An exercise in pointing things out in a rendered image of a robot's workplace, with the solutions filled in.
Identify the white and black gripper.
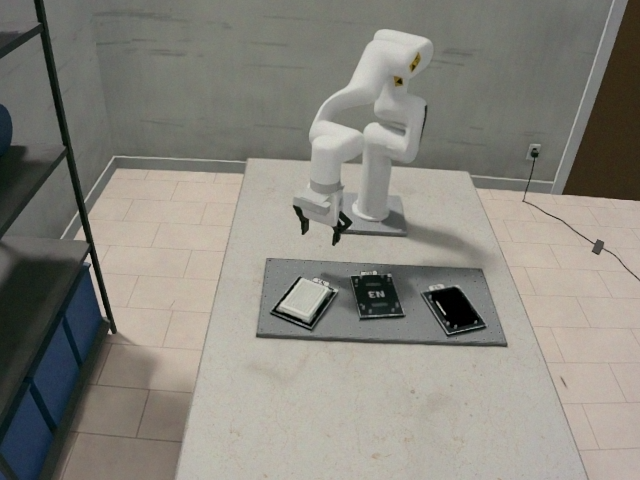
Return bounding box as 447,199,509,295
293,189,353,246

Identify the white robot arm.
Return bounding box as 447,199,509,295
293,30,433,222

